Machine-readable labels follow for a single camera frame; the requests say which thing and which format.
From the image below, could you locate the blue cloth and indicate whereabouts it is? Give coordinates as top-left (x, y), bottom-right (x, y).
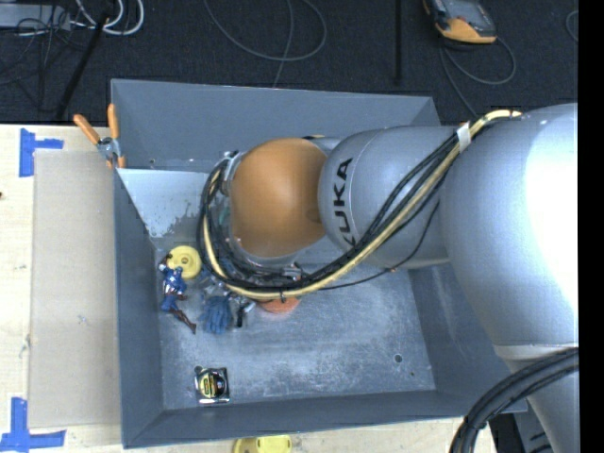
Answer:
top-left (198, 292), bottom-right (236, 336)

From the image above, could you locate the orange round thing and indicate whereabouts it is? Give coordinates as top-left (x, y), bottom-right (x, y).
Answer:
top-left (257, 297), bottom-right (301, 316)

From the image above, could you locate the yellow round disc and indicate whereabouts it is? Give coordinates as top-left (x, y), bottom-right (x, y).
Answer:
top-left (167, 245), bottom-right (204, 281)
top-left (232, 435), bottom-right (294, 453)

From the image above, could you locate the blue superhero toy figure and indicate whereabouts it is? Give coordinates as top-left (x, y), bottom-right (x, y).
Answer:
top-left (157, 254), bottom-right (198, 336)

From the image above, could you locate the grey metal bin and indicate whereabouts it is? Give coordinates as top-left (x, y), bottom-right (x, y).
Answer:
top-left (109, 78), bottom-right (529, 450)

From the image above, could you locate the pale wood flat board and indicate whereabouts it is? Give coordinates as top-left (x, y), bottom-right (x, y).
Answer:
top-left (27, 148), bottom-right (122, 429)

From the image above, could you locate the black cylinder on white bracket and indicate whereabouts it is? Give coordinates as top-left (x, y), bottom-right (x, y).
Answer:
top-left (233, 299), bottom-right (257, 329)

